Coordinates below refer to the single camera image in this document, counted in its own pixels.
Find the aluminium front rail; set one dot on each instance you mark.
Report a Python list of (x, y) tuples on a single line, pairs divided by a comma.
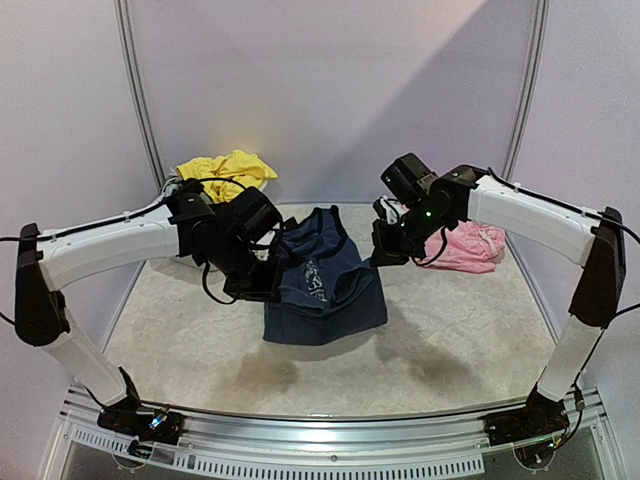
[(452, 445)]

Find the right aluminium frame post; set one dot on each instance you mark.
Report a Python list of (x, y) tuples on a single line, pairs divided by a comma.
[(520, 39)]

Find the yellow garment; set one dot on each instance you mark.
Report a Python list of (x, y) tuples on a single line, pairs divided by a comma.
[(228, 175)]

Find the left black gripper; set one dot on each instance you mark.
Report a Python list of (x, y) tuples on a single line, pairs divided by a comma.
[(267, 291)]

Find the white plastic laundry basket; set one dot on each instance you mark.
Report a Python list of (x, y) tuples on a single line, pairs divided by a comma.
[(221, 234)]

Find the pink patterned shorts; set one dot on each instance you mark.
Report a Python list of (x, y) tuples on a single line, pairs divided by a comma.
[(471, 247)]

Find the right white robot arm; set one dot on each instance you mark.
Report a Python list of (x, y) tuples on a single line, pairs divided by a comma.
[(591, 240)]

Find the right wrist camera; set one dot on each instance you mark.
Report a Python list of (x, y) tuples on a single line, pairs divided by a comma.
[(389, 209)]

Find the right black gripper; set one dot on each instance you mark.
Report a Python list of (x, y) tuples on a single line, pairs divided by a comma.
[(388, 245)]

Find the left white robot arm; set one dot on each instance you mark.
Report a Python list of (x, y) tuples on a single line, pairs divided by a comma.
[(48, 262)]

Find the left aluminium frame post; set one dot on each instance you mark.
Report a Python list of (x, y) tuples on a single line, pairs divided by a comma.
[(124, 20)]

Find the blue garment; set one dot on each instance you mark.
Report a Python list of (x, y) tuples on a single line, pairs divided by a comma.
[(328, 291)]

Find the aluminium frame post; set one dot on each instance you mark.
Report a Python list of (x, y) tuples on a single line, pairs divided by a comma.
[(520, 39), (124, 20)]

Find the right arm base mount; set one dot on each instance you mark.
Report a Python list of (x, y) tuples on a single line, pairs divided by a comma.
[(538, 417)]

